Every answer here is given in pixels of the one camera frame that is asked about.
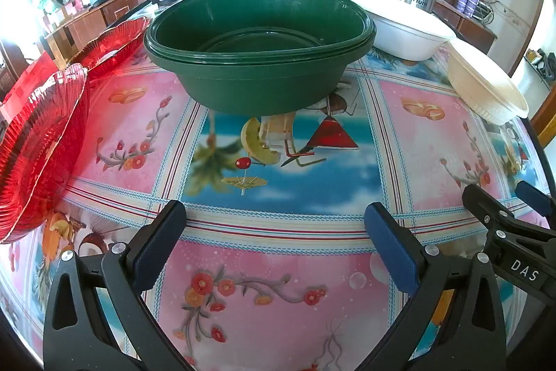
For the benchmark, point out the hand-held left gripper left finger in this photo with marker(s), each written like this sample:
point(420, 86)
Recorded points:
point(158, 245)

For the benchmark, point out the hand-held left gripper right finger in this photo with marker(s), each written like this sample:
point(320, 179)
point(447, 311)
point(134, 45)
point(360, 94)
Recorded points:
point(391, 249)

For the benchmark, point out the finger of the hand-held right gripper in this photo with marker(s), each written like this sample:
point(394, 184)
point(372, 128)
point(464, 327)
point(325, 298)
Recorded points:
point(532, 197)
point(499, 223)

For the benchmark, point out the cream ribbed bowl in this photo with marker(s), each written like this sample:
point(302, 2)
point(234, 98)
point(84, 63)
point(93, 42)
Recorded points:
point(482, 84)

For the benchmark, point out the large red glass plate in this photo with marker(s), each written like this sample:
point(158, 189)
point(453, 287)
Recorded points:
point(34, 145)

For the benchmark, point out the wooden cabinet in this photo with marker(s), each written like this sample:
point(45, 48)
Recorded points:
point(473, 32)

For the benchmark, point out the green plastic bowl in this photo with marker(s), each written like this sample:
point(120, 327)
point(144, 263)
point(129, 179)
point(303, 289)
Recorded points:
point(260, 19)
point(260, 88)

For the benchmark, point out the small red glass plate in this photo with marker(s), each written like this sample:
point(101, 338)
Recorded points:
point(113, 49)

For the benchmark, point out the white bowl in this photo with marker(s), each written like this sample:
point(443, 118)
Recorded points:
point(404, 36)

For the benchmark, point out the red plastic stool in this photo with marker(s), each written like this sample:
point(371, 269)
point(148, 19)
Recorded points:
point(26, 77)

